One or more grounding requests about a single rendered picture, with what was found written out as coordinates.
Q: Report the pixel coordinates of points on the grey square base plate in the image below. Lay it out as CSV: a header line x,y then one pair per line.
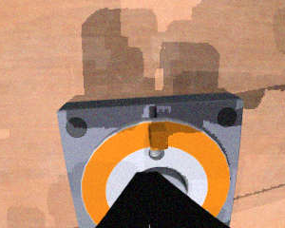
x,y
83,125

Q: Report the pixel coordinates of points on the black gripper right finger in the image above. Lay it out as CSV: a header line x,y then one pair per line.
x,y
171,208

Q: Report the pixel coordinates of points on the orange round plate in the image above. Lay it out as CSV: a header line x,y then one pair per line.
x,y
188,150

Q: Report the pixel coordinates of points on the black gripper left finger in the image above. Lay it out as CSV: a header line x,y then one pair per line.
x,y
132,207

